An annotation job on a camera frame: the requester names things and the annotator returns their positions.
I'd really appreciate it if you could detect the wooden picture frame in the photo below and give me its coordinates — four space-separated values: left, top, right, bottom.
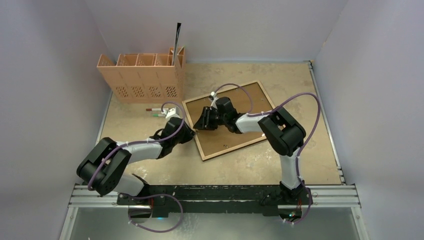
181 80 277 162

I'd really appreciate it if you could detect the brown cardboard backing board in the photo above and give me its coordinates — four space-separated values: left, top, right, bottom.
182 81 275 161

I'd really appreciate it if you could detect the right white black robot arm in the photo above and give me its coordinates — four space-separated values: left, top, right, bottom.
194 97 306 204

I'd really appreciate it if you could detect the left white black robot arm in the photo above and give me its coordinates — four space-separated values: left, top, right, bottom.
76 117 195 205

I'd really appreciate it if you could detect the red capped white marker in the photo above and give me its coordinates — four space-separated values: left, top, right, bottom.
145 108 163 112

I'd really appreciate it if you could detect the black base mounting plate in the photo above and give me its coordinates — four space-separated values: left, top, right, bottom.
117 183 313 220

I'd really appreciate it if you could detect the orange perforated organizer rack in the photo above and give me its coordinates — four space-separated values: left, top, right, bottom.
97 46 186 104

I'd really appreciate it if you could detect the black flat strip in rack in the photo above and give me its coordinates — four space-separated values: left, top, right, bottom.
171 22 182 66

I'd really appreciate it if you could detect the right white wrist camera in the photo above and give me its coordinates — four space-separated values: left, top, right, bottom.
208 91 219 109

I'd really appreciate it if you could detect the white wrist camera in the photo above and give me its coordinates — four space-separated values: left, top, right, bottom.
161 107 180 120
208 91 219 109

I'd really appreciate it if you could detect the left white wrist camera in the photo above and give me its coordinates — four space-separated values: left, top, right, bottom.
161 107 180 120

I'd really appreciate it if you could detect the aluminium rail frame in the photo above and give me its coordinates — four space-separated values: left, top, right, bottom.
64 63 369 240

